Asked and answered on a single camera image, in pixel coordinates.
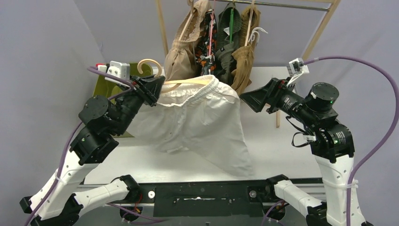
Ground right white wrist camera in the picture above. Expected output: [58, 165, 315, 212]
[287, 58, 310, 87]

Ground dark green shorts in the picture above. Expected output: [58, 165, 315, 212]
[215, 2, 241, 85]

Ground white shorts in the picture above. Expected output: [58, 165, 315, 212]
[127, 75, 254, 177]

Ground white plastic hanger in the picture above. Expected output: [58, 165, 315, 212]
[248, 27, 268, 46]

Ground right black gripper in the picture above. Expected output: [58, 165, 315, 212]
[240, 76, 319, 126]

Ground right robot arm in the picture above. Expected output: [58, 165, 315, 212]
[240, 78, 368, 226]

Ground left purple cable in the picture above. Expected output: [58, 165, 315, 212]
[23, 66, 138, 226]

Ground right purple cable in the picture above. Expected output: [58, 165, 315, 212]
[303, 56, 399, 226]

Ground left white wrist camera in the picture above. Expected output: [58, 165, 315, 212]
[96, 61, 130, 81]

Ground brown shorts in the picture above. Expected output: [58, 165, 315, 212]
[231, 6, 261, 95]

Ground wooden clothes rack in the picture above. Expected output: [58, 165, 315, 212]
[155, 0, 342, 129]

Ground green hanger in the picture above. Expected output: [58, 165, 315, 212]
[229, 8, 234, 43]

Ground pink hanger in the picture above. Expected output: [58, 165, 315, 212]
[208, 0, 216, 57]

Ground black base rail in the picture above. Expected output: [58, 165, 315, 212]
[89, 180, 306, 226]

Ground beige shorts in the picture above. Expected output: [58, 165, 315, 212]
[164, 0, 211, 81]

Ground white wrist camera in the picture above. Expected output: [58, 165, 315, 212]
[96, 61, 130, 81]
[287, 58, 310, 87]

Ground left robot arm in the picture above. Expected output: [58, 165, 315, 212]
[20, 76, 165, 226]

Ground olive green plastic basket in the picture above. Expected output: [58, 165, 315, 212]
[93, 63, 157, 138]

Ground wooden hanger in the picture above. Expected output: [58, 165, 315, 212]
[137, 58, 211, 93]

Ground purple cable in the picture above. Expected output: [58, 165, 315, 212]
[23, 66, 138, 226]
[303, 56, 399, 226]

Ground camouflage patterned shorts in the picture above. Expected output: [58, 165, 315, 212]
[194, 9, 217, 76]

